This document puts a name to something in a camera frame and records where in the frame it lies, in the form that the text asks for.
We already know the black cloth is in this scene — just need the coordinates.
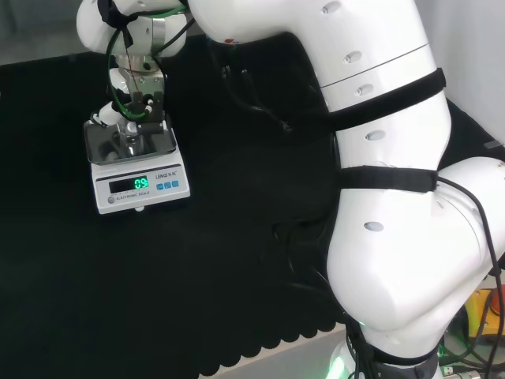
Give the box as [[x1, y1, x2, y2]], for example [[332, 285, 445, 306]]
[[0, 33, 505, 379]]

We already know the clear glass beaker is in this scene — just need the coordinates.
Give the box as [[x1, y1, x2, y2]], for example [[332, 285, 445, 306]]
[[115, 121, 150, 159]]

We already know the green cable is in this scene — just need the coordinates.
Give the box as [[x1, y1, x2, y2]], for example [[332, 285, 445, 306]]
[[105, 7, 194, 121]]

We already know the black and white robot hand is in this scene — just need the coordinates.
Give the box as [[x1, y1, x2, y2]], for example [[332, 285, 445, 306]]
[[92, 67, 171, 136]]

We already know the black cable bundle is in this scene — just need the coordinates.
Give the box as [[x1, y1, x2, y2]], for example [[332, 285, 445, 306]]
[[208, 37, 295, 133]]

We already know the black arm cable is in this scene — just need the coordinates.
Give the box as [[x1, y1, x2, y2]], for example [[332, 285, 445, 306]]
[[433, 175, 505, 379]]

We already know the yellow stop button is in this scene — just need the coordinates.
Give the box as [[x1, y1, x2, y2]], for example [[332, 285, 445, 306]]
[[467, 289, 505, 341]]

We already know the white electronic balance steel pan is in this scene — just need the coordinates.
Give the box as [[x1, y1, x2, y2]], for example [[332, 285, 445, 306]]
[[83, 115, 192, 216]]

